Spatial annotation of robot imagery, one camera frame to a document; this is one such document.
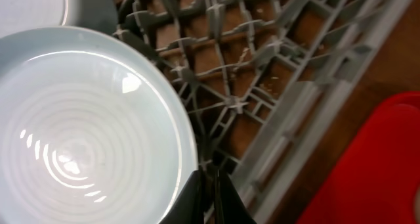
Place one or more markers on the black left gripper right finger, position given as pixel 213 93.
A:
pixel 229 208

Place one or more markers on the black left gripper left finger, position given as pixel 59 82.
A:
pixel 188 208

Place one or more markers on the light blue plate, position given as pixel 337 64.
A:
pixel 91 131

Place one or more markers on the light blue bowl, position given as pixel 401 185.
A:
pixel 20 15

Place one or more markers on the grey dishwasher rack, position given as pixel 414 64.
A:
pixel 262 80

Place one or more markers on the red plastic tray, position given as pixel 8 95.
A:
pixel 376 180

